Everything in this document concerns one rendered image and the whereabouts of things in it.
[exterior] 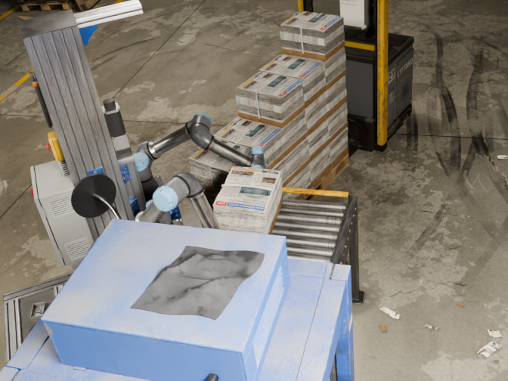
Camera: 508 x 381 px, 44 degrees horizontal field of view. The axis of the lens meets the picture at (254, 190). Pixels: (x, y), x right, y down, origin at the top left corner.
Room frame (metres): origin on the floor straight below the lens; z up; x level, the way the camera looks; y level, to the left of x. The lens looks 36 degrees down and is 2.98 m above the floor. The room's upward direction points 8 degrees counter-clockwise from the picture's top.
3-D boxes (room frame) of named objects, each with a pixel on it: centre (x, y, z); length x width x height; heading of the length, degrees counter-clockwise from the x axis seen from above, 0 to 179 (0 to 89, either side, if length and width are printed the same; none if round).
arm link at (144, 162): (3.18, 0.66, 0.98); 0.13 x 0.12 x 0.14; 171
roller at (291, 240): (2.54, -0.18, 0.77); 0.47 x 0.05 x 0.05; 69
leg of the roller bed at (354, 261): (2.81, -0.55, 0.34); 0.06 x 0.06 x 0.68; 69
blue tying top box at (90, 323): (1.35, 0.28, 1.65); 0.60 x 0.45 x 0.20; 69
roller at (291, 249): (2.48, -0.15, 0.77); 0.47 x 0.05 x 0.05; 69
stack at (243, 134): (3.77, -0.12, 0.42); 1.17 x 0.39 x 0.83; 140
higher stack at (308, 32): (4.32, -0.59, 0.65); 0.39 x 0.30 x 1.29; 50
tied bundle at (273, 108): (3.87, -0.20, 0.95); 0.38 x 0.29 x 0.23; 49
